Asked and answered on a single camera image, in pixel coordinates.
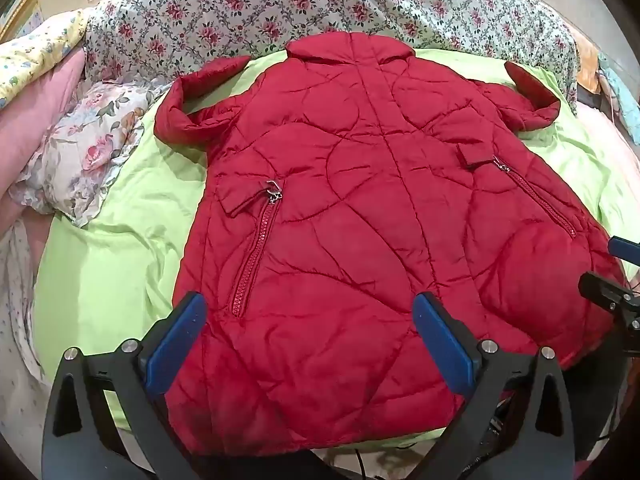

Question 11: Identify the pink pillow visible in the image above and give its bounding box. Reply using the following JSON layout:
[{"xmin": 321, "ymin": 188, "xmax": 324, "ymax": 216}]
[{"xmin": 0, "ymin": 50, "xmax": 88, "ymax": 201}]

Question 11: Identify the pastel floral pillow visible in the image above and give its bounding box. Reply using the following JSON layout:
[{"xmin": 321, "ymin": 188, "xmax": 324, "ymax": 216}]
[{"xmin": 10, "ymin": 80, "xmax": 173, "ymax": 228}]

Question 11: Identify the yellow floral cloth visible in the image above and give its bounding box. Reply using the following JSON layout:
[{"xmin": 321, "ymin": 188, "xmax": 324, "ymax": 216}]
[{"xmin": 0, "ymin": 7, "xmax": 93, "ymax": 108}]

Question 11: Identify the light green bed sheet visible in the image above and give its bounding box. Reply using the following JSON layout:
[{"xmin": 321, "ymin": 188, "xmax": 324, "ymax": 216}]
[{"xmin": 31, "ymin": 47, "xmax": 640, "ymax": 431}]

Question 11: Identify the orange cloth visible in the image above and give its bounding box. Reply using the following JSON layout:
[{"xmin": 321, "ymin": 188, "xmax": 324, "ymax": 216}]
[{"xmin": 570, "ymin": 27, "xmax": 601, "ymax": 95}]

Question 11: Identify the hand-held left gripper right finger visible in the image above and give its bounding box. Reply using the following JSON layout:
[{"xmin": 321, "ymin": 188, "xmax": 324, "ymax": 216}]
[{"xmin": 412, "ymin": 291, "xmax": 577, "ymax": 480}]

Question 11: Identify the teal patterned cloth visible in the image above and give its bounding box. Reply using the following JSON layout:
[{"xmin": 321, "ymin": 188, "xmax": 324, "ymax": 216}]
[{"xmin": 597, "ymin": 52, "xmax": 640, "ymax": 143}]

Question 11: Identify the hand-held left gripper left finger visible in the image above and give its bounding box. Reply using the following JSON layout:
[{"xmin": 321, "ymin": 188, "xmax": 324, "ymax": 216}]
[{"xmin": 42, "ymin": 291, "xmax": 211, "ymax": 480}]

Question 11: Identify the white rose-print quilt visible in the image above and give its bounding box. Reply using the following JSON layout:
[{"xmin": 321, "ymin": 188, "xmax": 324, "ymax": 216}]
[{"xmin": 82, "ymin": 0, "xmax": 581, "ymax": 111}]

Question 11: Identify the white dotted sheet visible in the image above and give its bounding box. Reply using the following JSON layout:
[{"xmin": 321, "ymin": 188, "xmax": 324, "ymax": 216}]
[{"xmin": 0, "ymin": 220, "xmax": 66, "ymax": 461}]

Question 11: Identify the red quilted jacket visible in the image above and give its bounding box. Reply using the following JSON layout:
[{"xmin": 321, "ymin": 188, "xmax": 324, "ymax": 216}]
[{"xmin": 154, "ymin": 31, "xmax": 626, "ymax": 457}]

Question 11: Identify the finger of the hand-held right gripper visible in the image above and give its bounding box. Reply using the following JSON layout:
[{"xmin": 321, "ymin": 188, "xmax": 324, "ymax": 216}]
[
  {"xmin": 607, "ymin": 235, "xmax": 640, "ymax": 264},
  {"xmin": 578, "ymin": 271, "xmax": 640, "ymax": 357}
]

